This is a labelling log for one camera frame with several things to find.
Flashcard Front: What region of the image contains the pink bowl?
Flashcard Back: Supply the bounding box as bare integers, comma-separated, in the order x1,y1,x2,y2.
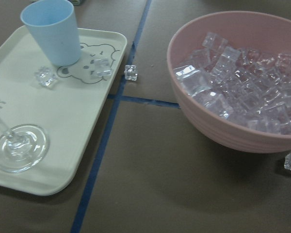
167,11,291,153

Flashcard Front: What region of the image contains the spilled ice cube on table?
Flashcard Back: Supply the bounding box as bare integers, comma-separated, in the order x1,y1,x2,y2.
124,65,138,81

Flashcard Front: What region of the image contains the ice cube on tray right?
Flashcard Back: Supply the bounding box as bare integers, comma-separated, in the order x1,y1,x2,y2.
90,58,112,77

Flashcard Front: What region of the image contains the ice cube on tray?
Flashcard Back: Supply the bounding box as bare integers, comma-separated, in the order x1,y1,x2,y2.
34,66,58,88
90,58,112,77

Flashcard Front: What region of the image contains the ice cube on tray left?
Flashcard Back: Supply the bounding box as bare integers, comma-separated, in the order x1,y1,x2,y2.
34,66,58,88

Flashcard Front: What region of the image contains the clear ice cubes pile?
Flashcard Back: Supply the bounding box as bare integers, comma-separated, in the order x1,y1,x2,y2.
173,32,291,135

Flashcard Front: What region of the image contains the blue plastic cup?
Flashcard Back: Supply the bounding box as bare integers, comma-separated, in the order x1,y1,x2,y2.
20,0,81,66

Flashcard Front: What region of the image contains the cream bear tray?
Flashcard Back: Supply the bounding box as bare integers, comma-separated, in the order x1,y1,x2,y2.
0,26,127,196

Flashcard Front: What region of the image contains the clear wine glass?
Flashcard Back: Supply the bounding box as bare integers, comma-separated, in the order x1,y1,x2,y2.
0,117,50,173

